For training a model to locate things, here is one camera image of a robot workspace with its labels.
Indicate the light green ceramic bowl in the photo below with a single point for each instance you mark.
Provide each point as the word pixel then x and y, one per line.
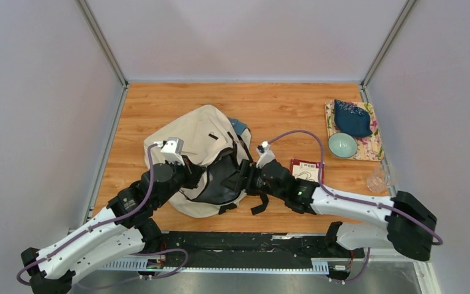
pixel 342 145

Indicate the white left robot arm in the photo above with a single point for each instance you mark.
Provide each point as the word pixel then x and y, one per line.
pixel 124 227

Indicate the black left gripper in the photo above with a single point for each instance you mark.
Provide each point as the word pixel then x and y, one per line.
pixel 193 171

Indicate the red and white book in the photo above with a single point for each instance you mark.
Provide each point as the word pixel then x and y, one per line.
pixel 306 170

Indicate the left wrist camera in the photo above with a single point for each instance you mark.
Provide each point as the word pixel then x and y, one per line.
pixel 171 149

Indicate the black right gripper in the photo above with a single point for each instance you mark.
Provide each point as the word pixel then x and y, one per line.
pixel 248 169

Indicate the dark blue embroidered pouch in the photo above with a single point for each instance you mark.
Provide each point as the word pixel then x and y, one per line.
pixel 351 119

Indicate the clear drinking glass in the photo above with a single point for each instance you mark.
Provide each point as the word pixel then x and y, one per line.
pixel 381 179

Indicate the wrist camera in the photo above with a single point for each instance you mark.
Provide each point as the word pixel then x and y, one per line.
pixel 266 155
pixel 171 149

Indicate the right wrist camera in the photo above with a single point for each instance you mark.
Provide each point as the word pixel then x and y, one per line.
pixel 266 155

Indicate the floral cover paperback book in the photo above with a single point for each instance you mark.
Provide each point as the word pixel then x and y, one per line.
pixel 238 126

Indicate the beige canvas backpack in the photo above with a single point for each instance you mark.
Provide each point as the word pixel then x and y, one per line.
pixel 211 142

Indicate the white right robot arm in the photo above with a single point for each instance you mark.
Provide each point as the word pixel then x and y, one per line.
pixel 401 222

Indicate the floral placemat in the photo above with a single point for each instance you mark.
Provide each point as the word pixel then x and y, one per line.
pixel 369 148

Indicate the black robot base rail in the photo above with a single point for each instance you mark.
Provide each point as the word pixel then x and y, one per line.
pixel 252 252

